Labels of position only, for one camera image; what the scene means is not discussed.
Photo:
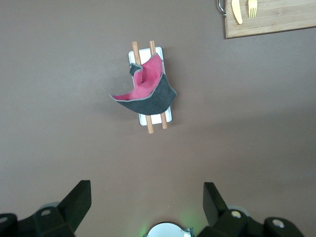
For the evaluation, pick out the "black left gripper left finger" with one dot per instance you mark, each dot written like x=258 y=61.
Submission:
x=69 y=209

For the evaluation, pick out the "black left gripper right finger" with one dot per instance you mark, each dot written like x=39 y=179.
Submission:
x=217 y=212

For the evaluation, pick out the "pink and grey cloth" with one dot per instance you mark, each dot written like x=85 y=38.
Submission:
x=148 y=103

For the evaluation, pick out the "wooden rod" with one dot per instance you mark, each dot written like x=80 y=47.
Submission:
x=136 y=53
x=164 y=122

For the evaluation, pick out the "white rack base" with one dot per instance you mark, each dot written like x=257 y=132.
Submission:
x=145 y=55

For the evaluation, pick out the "wooden cutting board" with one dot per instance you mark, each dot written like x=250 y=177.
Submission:
x=276 y=24

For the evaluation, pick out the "yellow knife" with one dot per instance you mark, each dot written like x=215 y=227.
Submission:
x=237 y=11

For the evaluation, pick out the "yellow fork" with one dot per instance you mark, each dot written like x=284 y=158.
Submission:
x=252 y=8

